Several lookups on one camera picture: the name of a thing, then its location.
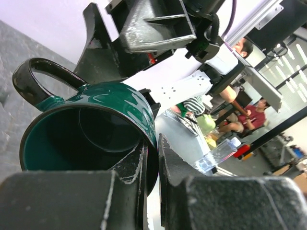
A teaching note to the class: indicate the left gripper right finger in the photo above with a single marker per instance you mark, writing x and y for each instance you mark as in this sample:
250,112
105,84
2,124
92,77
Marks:
191,200

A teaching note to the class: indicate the person in red shirt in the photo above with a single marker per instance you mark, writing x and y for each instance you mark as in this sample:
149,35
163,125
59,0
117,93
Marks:
239,123

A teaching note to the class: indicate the person in striped shirt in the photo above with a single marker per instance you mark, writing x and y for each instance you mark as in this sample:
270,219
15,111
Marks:
192,106

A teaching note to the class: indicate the clear plastic water bottle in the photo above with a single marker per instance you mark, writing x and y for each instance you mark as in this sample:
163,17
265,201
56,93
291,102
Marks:
223,151

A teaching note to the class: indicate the dark green mug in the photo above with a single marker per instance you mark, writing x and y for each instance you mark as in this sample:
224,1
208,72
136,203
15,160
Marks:
81,126

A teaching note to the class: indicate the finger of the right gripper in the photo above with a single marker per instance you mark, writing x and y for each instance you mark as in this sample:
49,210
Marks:
103,60

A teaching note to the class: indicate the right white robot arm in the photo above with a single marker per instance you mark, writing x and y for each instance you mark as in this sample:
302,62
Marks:
169,77

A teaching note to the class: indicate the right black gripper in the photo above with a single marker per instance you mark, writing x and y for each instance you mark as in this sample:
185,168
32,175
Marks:
157,25

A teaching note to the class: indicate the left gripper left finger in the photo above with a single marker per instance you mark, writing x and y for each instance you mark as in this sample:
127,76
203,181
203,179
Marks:
78,200

